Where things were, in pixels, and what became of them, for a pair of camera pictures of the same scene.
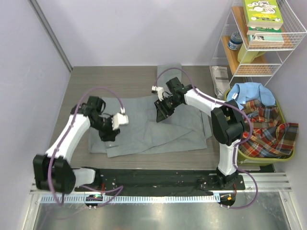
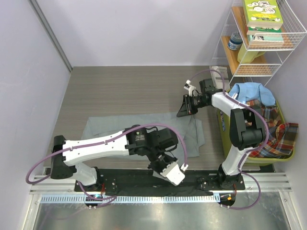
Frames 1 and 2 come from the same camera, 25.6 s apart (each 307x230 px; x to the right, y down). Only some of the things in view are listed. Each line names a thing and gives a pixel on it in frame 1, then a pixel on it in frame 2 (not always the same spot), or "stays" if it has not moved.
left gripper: [110, 135] → [159, 169]
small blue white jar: [235, 41] stays
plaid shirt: [270, 138] stays
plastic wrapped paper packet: [220, 80] stays
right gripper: [162, 114] → [187, 108]
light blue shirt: [240, 92] stays
